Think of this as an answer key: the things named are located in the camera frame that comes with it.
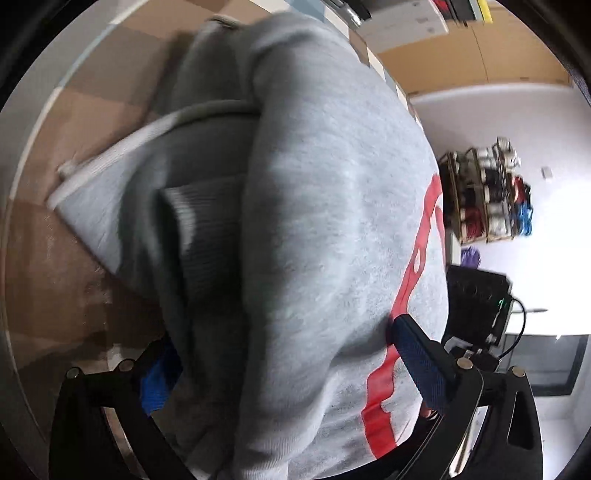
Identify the black shoe box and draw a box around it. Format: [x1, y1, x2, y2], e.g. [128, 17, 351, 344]
[450, 0, 478, 21]

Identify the black cable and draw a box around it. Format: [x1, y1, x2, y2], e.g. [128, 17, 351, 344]
[496, 298, 527, 358]

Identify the grey printed hoodie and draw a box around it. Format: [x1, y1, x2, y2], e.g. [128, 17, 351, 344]
[46, 11, 451, 480]

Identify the shoe rack with shoes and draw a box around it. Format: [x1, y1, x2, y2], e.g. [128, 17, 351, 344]
[441, 137, 534, 241]

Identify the wooden door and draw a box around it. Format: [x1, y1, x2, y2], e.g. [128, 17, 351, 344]
[376, 0, 573, 97]

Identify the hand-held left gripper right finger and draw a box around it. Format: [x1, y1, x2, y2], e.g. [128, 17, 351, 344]
[390, 314, 543, 480]

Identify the black electronic box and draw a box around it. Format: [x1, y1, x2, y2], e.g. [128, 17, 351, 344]
[445, 265, 513, 344]

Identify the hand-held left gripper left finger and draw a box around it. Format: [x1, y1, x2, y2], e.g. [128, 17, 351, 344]
[48, 330, 199, 480]

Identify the dark screen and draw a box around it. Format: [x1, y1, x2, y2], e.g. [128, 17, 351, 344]
[501, 335, 589, 397]

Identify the wooden shoe rack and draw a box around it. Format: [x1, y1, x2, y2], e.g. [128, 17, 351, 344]
[436, 143, 518, 244]

